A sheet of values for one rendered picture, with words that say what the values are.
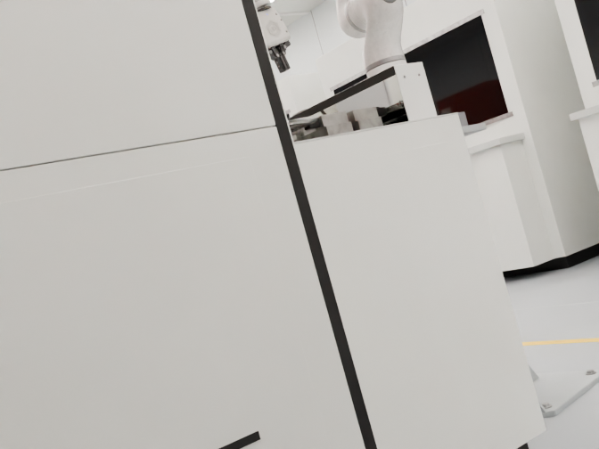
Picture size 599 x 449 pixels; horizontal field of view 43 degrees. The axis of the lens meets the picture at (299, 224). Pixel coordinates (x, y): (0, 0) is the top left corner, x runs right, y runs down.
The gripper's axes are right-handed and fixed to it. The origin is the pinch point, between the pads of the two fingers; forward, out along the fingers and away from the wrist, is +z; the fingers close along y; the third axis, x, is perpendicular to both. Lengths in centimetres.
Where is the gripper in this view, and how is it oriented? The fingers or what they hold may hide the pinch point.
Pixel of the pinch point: (282, 64)
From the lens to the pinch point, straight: 216.4
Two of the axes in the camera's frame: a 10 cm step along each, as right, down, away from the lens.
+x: -5.7, 1.7, 8.0
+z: 4.2, 9.0, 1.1
